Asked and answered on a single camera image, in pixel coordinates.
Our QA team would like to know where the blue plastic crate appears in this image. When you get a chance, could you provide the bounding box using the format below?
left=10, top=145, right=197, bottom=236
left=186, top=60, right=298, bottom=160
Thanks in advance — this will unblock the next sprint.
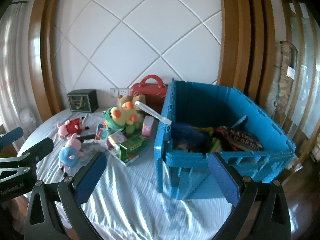
left=154, top=79, right=296, bottom=200

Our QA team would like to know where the light blue bed sheet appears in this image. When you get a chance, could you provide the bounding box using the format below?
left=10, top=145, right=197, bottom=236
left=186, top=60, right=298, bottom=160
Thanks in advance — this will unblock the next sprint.
left=16, top=109, right=240, bottom=240

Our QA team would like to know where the pig plush in red dress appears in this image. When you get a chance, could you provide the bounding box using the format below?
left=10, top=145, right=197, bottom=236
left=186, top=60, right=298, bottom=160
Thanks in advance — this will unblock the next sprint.
left=56, top=117, right=90, bottom=139

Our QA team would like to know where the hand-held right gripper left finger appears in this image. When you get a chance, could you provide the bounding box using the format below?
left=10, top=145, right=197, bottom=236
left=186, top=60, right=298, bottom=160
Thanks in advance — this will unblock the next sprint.
left=25, top=151, right=108, bottom=240

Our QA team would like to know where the pig plush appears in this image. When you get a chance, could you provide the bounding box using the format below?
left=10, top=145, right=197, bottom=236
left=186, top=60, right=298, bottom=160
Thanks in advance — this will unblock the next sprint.
left=58, top=133, right=85, bottom=173
left=56, top=117, right=90, bottom=139

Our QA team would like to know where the round pink toy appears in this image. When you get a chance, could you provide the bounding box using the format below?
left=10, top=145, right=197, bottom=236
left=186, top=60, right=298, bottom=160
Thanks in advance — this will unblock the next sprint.
left=108, top=132, right=128, bottom=147

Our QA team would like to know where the dark blue plush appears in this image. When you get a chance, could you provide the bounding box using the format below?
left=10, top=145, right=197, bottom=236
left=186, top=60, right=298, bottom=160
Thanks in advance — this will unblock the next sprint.
left=171, top=123, right=213, bottom=153

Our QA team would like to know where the sheer white curtain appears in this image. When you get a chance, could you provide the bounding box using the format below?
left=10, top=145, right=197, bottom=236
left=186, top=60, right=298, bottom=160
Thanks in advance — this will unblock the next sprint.
left=0, top=2, right=34, bottom=143

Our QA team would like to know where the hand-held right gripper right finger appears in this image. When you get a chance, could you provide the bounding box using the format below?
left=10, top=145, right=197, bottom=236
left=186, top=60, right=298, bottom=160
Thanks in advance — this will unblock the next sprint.
left=207, top=152, right=293, bottom=240

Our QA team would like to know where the glass door wardrobe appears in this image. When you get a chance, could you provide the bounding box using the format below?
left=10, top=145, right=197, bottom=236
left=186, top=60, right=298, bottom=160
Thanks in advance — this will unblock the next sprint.
left=277, top=0, right=320, bottom=155

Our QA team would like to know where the yellow duck plush green hood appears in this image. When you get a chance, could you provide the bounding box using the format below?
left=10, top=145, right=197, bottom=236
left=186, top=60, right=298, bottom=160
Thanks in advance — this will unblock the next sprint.
left=102, top=102, right=145, bottom=135

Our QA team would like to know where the red carry case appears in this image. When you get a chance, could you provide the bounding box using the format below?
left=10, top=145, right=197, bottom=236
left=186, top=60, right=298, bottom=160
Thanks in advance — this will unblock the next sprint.
left=130, top=74, right=168, bottom=114

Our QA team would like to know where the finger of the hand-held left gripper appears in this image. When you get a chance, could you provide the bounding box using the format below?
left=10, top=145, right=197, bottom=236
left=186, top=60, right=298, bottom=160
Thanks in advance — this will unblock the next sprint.
left=15, top=137, right=55, bottom=173
left=0, top=127, right=24, bottom=148

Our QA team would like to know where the rolled patterned carpet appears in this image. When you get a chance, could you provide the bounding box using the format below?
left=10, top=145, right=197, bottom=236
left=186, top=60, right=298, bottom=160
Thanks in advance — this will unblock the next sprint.
left=269, top=41, right=299, bottom=130

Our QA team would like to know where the translucent white plastic bar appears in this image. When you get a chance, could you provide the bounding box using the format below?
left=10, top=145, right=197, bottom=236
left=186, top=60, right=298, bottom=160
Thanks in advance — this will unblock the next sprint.
left=134, top=101, right=172, bottom=125

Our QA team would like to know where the white and red card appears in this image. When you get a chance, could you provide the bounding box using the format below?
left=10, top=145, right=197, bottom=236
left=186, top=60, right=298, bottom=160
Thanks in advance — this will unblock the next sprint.
left=95, top=123, right=109, bottom=140

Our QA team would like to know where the brown teddy bear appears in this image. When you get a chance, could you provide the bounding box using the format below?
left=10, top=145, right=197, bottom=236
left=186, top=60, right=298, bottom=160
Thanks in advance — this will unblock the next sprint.
left=117, top=92, right=147, bottom=110

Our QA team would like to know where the pink tissue pack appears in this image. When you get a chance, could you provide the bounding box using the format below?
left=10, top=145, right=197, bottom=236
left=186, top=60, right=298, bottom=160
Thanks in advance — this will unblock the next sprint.
left=142, top=116, right=155, bottom=137

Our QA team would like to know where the dark green gift box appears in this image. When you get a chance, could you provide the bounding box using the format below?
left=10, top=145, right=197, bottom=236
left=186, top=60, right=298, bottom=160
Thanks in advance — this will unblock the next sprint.
left=67, top=89, right=98, bottom=113

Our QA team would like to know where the green cardboard box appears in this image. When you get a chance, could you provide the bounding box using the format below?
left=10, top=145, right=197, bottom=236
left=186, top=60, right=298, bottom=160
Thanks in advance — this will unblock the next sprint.
left=118, top=135, right=148, bottom=161

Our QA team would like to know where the wooden headboard frame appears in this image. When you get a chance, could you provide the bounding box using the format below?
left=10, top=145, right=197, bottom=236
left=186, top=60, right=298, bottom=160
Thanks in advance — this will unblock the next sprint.
left=27, top=0, right=275, bottom=117

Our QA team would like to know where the white wall socket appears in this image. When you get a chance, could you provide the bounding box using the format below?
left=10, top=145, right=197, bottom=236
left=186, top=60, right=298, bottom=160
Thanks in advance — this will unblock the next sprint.
left=110, top=87, right=130, bottom=97

